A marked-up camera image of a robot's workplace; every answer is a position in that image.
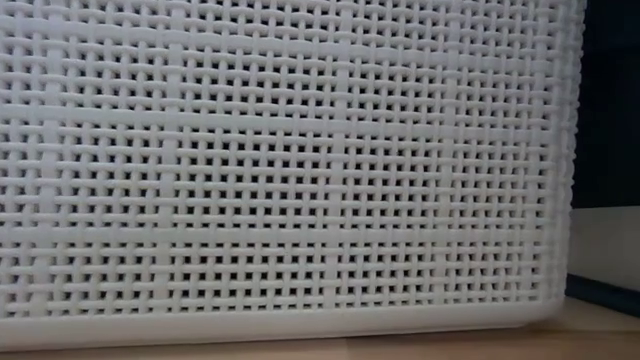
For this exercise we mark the white woven plastic basket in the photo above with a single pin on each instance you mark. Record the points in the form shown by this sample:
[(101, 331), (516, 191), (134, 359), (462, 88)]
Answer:
[(280, 165)]

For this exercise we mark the navy and white fabric bin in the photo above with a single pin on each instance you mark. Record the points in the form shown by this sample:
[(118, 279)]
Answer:
[(607, 125)]

